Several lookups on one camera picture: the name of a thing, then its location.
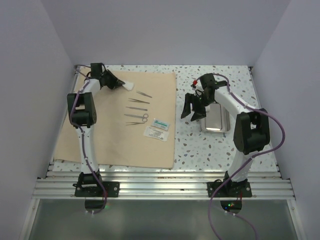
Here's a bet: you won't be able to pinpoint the short steel tweezers top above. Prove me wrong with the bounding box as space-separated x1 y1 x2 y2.
136 91 153 98

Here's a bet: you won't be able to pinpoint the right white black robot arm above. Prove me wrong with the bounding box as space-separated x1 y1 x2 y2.
180 73 270 197

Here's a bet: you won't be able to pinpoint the beige cloth mat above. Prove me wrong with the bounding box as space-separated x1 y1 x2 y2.
53 69 176 169

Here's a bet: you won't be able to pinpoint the white gauze pad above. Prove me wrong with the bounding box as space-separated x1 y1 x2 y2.
122 81 135 91

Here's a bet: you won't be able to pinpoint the aluminium rail frame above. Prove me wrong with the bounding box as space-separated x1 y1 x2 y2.
18 65 307 240

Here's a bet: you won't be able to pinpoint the stainless steel tray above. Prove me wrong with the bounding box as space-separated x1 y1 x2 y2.
200 103 231 133

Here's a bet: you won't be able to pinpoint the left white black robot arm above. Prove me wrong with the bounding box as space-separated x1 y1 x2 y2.
67 62 126 197

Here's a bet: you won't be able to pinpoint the green white sachet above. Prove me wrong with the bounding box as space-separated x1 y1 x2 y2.
151 118 170 131

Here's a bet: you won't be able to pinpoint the steel tweezers bottom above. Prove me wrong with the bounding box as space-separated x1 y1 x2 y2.
125 122 145 126

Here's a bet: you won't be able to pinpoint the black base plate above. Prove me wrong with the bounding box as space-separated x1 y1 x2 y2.
72 181 120 198
206 179 253 198

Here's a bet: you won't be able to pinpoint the white printed sachet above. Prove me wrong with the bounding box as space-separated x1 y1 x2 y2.
143 126 169 142

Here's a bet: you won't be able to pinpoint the steel surgical scissors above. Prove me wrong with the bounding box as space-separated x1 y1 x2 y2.
124 113 149 123

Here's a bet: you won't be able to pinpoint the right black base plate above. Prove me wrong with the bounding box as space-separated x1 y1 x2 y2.
206 179 253 198

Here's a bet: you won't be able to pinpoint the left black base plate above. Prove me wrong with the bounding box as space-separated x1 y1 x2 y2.
72 181 120 198

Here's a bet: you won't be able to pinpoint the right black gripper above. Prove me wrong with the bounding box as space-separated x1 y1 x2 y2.
181 93 215 122

